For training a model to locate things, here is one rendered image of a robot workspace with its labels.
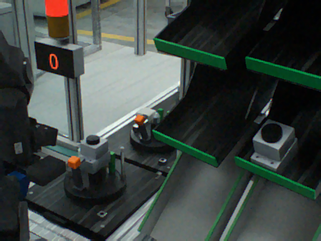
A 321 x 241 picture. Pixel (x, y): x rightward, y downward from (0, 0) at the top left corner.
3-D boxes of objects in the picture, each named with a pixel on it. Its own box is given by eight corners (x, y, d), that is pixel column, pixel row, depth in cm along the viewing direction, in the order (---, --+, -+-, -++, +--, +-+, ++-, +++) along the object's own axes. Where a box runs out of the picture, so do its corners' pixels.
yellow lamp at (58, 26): (59, 39, 103) (57, 18, 100) (44, 35, 105) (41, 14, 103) (74, 34, 107) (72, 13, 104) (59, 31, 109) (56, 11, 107)
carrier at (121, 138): (170, 181, 107) (173, 135, 101) (92, 152, 118) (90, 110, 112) (215, 140, 125) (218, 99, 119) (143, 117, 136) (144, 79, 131)
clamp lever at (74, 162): (79, 190, 95) (74, 163, 91) (72, 187, 96) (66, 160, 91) (90, 180, 97) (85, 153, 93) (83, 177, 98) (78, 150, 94)
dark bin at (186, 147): (217, 168, 69) (208, 138, 64) (155, 140, 77) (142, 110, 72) (304, 57, 81) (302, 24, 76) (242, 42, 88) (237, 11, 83)
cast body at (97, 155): (92, 175, 95) (91, 146, 92) (77, 168, 97) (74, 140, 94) (116, 158, 102) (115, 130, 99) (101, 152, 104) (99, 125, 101)
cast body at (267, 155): (278, 181, 66) (274, 151, 61) (251, 169, 68) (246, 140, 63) (305, 141, 69) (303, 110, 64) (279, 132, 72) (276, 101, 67)
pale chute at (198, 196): (203, 270, 77) (193, 267, 73) (148, 234, 85) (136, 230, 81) (276, 130, 81) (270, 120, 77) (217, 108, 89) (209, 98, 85)
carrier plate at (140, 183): (104, 244, 87) (104, 235, 87) (18, 202, 99) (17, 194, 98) (168, 184, 106) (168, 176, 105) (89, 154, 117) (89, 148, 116)
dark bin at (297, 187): (314, 201, 62) (313, 171, 57) (236, 166, 70) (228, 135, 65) (394, 74, 74) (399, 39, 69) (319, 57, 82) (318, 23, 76)
